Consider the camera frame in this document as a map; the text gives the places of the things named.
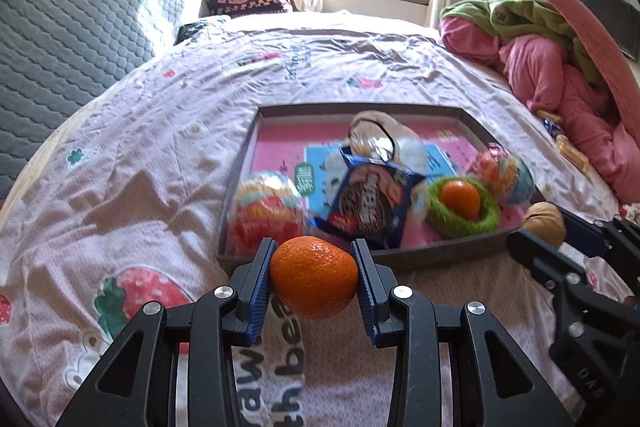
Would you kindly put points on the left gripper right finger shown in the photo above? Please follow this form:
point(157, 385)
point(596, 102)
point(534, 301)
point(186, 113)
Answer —
point(493, 383)

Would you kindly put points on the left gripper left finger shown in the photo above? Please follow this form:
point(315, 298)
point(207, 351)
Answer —
point(135, 381)

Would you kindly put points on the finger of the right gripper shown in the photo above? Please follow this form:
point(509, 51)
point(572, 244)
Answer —
point(615, 241)
point(556, 273)

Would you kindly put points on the brown walnut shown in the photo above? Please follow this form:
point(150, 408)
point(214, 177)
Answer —
point(544, 220)

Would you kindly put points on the blue red surprise egg toy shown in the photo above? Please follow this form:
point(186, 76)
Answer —
point(504, 175)

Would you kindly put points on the orange mandarin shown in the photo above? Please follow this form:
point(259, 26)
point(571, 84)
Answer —
point(462, 198)
point(313, 278)

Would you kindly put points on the dark shallow cardboard box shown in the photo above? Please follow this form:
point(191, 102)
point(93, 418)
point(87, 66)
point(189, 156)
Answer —
point(303, 142)

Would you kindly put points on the blue cookie packet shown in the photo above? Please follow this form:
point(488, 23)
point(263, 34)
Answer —
point(372, 202)

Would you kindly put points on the white drawstring pouch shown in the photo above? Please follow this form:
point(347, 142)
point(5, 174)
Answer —
point(374, 135)

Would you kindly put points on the yellow biscuit packet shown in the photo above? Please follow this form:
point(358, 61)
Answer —
point(570, 153)

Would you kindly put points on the small blue snack packet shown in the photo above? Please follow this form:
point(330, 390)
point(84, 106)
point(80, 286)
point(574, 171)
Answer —
point(552, 128)

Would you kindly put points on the pink crumpled duvet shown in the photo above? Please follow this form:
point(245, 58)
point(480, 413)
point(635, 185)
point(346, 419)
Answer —
point(541, 77)

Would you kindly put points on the black television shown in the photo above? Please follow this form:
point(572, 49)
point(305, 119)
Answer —
point(621, 20)

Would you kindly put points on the green blanket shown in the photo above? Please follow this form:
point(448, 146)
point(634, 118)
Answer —
point(508, 19)

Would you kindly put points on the grey quilted headboard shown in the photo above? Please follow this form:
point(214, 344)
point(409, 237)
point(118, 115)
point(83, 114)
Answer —
point(59, 55)

